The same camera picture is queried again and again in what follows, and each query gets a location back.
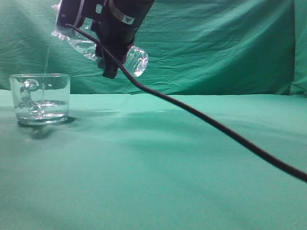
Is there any green cloth backdrop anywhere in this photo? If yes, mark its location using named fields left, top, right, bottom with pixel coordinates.
left=0, top=0, right=307, bottom=95

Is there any green cloth table cover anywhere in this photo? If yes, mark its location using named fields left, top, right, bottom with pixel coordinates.
left=0, top=90, right=307, bottom=230

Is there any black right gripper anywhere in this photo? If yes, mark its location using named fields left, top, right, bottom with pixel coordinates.
left=56, top=0, right=154, bottom=79

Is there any black cable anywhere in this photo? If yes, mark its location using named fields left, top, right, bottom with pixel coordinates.
left=65, top=23, right=307, bottom=182

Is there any clear glass cup with handle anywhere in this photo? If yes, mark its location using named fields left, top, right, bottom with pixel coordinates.
left=9, top=73, right=71, bottom=125

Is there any clear plastic water bottle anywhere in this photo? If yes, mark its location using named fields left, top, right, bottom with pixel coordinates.
left=50, top=3, right=149, bottom=78

